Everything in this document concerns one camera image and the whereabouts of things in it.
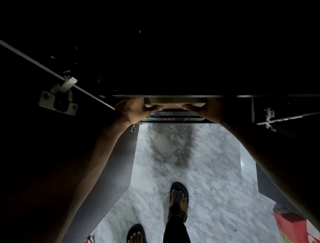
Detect person's left hand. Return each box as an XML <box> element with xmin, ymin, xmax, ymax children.
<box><xmin>115</xmin><ymin>97</ymin><xmax>164</xmax><ymax>126</ymax></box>

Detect person's right hand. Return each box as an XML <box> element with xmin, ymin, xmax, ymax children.
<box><xmin>182</xmin><ymin>97</ymin><xmax>227</xmax><ymax>125</ymax></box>

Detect black Skechers Foamies shoe box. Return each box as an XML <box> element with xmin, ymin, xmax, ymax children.
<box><xmin>141</xmin><ymin>116</ymin><xmax>213</xmax><ymax>124</ymax></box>

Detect brown cardboard shoe box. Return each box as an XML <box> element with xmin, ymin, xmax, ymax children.
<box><xmin>144</xmin><ymin>97</ymin><xmax>207</xmax><ymax>109</ymax></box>

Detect dark wooden cabinet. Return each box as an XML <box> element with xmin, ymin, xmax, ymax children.
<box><xmin>0</xmin><ymin>0</ymin><xmax>320</xmax><ymax>126</ymax></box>

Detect red Nike shoe box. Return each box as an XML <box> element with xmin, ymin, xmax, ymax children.
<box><xmin>272</xmin><ymin>207</ymin><xmax>320</xmax><ymax>243</ymax></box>

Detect person's right forearm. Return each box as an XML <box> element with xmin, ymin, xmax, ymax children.
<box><xmin>220</xmin><ymin>120</ymin><xmax>320</xmax><ymax>233</ymax></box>

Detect person's left forearm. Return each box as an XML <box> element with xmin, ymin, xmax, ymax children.
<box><xmin>0</xmin><ymin>120</ymin><xmax>133</xmax><ymax>243</ymax></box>

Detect person's right foot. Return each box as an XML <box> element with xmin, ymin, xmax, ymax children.
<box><xmin>170</xmin><ymin>189</ymin><xmax>189</xmax><ymax>216</ymax></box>

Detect person's foot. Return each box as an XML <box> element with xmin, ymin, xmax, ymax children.
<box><xmin>128</xmin><ymin>231</ymin><xmax>144</xmax><ymax>243</ymax></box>
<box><xmin>170</xmin><ymin>189</ymin><xmax>189</xmax><ymax>216</ymax></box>

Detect person's left foot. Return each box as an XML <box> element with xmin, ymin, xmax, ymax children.
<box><xmin>128</xmin><ymin>231</ymin><xmax>144</xmax><ymax>243</ymax></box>

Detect black sandal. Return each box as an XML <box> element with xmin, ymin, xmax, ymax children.
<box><xmin>126</xmin><ymin>223</ymin><xmax>147</xmax><ymax>243</ymax></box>
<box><xmin>168</xmin><ymin>182</ymin><xmax>190</xmax><ymax>224</ymax></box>

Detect black trousers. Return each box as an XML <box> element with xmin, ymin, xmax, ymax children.
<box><xmin>163</xmin><ymin>215</ymin><xmax>192</xmax><ymax>243</ymax></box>

